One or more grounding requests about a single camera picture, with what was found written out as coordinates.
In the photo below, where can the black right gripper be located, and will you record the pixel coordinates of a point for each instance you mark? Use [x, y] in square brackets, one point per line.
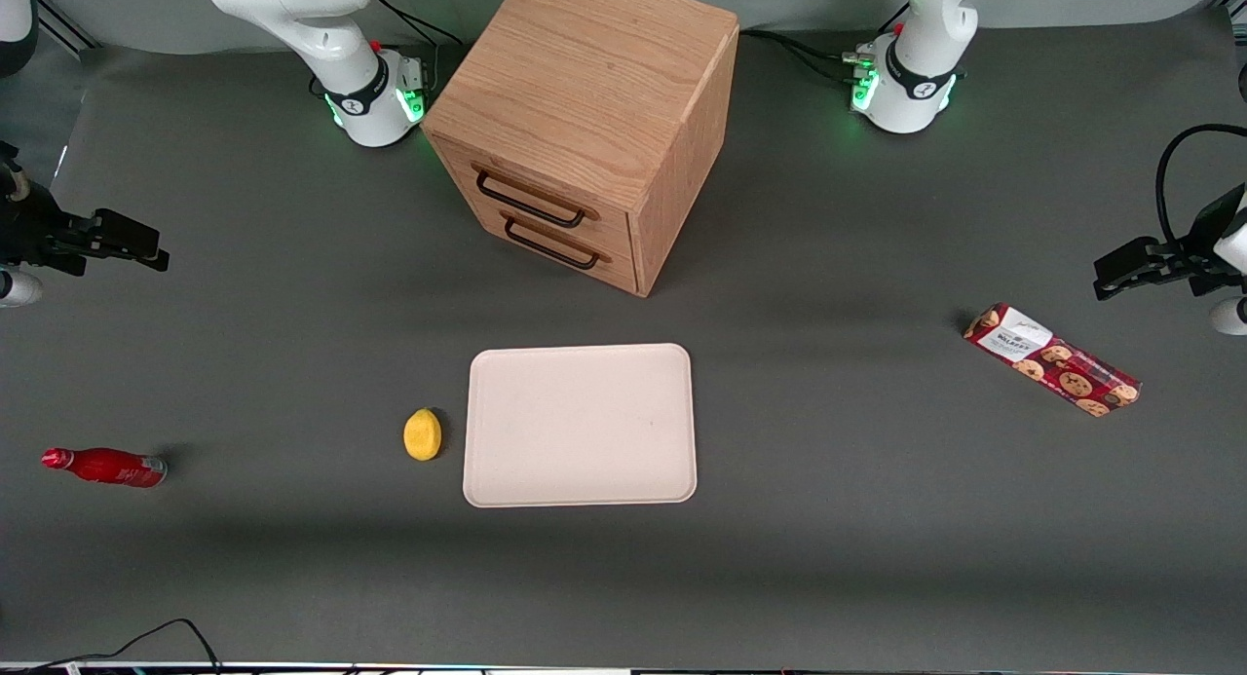
[27, 229]

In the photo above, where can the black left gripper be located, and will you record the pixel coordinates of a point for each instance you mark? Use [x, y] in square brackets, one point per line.
[1200, 249]

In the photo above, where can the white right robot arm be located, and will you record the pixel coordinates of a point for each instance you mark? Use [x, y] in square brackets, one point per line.
[292, 13]

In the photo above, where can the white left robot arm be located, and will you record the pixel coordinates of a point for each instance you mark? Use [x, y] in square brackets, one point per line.
[925, 22]

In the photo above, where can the red tartan cookie box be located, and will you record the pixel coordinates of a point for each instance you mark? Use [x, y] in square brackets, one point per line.
[1052, 360]

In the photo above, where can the red bottle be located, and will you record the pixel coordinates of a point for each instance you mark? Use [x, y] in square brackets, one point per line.
[107, 468]

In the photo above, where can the dark grey table mat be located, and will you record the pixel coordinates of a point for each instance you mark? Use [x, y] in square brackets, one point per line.
[877, 509]

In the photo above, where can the yellow lemon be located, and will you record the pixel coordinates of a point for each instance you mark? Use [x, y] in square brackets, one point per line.
[422, 435]

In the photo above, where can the wooden cabinet body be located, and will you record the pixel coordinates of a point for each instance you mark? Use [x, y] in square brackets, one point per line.
[585, 71]

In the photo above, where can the beige rectangular tray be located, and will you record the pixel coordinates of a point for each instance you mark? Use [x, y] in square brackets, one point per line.
[580, 427]

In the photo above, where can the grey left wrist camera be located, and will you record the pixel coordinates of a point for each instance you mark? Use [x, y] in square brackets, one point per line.
[1229, 317]

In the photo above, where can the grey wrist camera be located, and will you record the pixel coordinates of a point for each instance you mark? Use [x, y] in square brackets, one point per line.
[1229, 317]
[19, 289]

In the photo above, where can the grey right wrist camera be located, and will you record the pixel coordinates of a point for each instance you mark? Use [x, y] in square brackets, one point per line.
[19, 289]

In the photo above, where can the aluminium frame rail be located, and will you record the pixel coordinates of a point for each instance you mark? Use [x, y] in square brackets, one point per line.
[63, 22]

